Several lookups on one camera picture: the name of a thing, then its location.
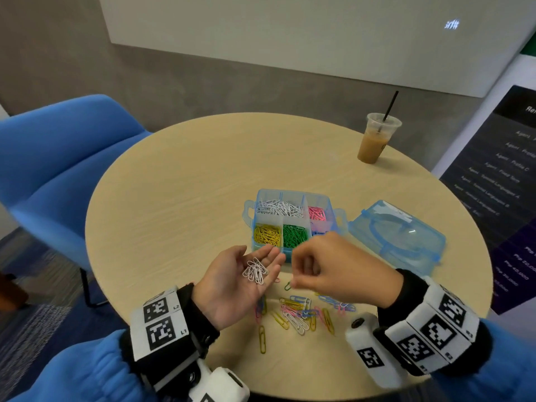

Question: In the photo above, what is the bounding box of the person's right hand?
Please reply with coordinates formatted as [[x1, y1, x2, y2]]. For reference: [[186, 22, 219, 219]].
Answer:
[[290, 232, 405, 309]]

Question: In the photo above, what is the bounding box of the person's left hand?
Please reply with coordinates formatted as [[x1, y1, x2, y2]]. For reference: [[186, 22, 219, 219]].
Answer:
[[192, 244, 288, 332]]

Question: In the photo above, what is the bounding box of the bunch of green paper clips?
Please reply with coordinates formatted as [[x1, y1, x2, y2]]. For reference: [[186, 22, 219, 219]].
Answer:
[[282, 225, 310, 250]]

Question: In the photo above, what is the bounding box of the pile of coloured paper clips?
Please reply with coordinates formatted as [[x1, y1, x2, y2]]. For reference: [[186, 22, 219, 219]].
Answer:
[[251, 280, 357, 355]]

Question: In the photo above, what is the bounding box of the bunch of yellow paper clips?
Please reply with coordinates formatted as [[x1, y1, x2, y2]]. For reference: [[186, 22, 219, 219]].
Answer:
[[255, 225, 283, 248]]

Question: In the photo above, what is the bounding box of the blue compartment organizer box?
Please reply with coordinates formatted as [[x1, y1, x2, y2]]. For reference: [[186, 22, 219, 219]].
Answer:
[[243, 189, 348, 263]]

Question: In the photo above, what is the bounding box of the person's left forearm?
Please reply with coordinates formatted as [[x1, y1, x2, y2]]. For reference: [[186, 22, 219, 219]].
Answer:
[[8, 283, 221, 402]]

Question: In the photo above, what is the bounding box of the blue transparent box lid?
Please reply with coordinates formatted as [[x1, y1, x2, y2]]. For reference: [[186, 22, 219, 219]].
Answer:
[[347, 200, 447, 277]]

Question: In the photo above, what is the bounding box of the left wrist marker band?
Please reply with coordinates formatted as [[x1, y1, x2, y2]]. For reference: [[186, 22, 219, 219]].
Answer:
[[129, 287, 187, 361]]

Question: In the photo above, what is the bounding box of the wrist marker band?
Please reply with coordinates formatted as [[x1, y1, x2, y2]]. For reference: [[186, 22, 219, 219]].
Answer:
[[129, 287, 187, 361], [385, 280, 481, 375]]

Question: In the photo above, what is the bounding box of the right wrist marker band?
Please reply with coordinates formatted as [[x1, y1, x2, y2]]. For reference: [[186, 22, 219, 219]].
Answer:
[[385, 280, 481, 375]]

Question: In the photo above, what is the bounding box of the round wooden table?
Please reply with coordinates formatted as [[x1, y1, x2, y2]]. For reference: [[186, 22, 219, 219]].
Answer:
[[84, 112, 494, 402]]

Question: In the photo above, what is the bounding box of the iced coffee plastic cup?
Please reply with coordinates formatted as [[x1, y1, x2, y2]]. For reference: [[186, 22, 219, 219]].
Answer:
[[357, 113, 403, 165]]

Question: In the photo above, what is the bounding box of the black drinking straw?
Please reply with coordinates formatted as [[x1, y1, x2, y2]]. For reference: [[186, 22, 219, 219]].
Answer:
[[382, 90, 400, 122]]

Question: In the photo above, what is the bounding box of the standing poster banner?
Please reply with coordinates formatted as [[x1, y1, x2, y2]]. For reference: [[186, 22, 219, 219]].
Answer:
[[431, 46, 536, 319]]

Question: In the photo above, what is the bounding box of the blue upholstered chair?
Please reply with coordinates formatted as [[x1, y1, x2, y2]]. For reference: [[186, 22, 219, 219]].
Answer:
[[0, 95, 152, 307]]

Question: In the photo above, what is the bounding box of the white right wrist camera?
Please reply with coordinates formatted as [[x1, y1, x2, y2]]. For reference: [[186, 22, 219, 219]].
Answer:
[[345, 312, 407, 390]]

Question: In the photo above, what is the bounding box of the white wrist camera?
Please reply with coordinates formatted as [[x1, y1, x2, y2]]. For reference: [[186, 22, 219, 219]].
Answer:
[[188, 364, 251, 402], [345, 312, 407, 390]]

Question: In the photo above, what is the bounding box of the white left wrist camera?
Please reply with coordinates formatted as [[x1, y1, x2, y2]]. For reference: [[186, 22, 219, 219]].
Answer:
[[188, 364, 251, 402]]

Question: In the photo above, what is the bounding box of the white wall board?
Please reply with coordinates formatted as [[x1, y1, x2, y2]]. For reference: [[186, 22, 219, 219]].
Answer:
[[98, 0, 536, 99]]

